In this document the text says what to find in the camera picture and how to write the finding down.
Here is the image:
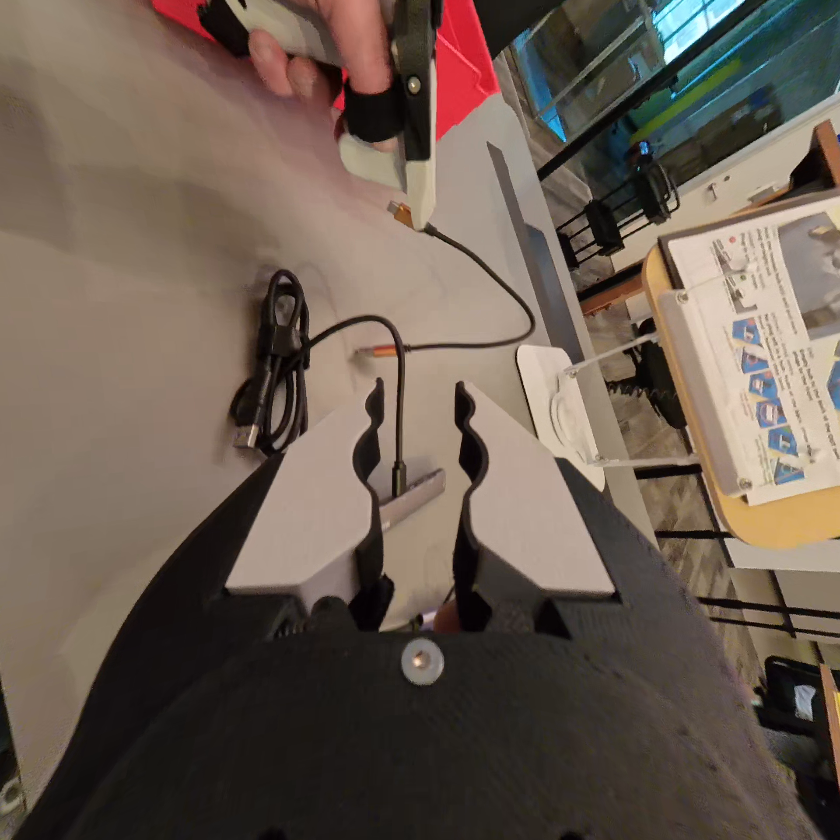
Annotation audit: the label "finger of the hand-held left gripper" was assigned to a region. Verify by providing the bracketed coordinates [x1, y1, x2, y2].
[403, 58, 438, 225]

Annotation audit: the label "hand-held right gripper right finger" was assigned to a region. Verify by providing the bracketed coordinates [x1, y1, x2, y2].
[453, 381, 624, 632]

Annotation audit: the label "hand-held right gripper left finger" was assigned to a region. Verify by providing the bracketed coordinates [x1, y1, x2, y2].
[224, 377, 395, 631]

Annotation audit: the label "smooth black cable orange plugs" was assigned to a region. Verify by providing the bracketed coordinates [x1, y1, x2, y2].
[356, 200, 538, 362]

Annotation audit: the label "red plastic bin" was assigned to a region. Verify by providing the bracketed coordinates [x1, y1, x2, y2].
[152, 0, 500, 142]

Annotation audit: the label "grey usb hub with cable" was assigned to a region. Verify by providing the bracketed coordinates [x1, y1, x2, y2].
[377, 467, 448, 534]

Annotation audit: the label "black cable with black plugs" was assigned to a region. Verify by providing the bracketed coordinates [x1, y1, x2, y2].
[230, 269, 411, 500]

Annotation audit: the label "person's left hand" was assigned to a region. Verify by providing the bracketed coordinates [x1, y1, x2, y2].
[248, 0, 396, 153]

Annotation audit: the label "black upright panel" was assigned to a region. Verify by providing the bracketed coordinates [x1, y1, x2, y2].
[472, 0, 567, 61]

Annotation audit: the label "white stand with acrylic arms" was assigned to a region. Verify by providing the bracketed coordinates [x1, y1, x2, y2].
[516, 328, 706, 492]

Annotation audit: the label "black office chair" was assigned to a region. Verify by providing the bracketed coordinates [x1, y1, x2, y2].
[623, 141, 681, 224]
[607, 320, 688, 429]

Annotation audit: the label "white document stand with instructions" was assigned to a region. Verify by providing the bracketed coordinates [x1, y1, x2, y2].
[642, 190, 840, 551]

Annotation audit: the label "black pole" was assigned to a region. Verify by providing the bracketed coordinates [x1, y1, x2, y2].
[537, 0, 769, 181]

